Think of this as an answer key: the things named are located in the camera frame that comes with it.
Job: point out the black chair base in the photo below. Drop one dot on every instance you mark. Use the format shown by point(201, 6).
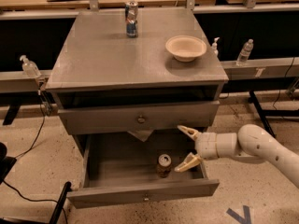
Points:
point(6, 164)

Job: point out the blue silver can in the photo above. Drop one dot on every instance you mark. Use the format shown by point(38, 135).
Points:
point(131, 11)

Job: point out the left hand sanitizer bottle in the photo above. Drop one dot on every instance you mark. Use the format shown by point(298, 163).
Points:
point(29, 67)

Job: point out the grey metal rail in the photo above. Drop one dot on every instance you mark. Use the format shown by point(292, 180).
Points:
point(240, 77)

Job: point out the clear water bottle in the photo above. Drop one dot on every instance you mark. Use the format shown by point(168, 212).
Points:
point(245, 53)

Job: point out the open grey middle drawer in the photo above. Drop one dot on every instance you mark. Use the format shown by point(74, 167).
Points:
point(118, 169)

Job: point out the black rolling stand leg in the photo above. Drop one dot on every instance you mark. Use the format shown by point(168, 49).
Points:
point(265, 113)

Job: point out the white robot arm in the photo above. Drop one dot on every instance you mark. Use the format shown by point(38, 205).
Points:
point(250, 144)

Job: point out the orange soda can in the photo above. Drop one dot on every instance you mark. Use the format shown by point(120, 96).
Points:
point(163, 167)

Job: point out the white paper under drawer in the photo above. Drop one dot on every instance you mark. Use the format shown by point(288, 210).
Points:
point(142, 135)

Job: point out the grey drawer cabinet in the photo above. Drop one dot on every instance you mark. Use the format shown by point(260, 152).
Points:
point(99, 65)

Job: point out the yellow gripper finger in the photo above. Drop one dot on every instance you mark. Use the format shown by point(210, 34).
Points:
point(189, 162)
point(191, 132)

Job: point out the grey top drawer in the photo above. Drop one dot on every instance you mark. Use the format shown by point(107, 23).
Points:
point(114, 119)

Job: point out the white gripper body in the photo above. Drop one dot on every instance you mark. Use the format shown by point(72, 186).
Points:
point(206, 146)

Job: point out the white paper bowl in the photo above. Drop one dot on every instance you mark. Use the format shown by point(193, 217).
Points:
point(186, 48)

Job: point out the small white pump bottle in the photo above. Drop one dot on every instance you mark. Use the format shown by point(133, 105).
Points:
point(215, 46)

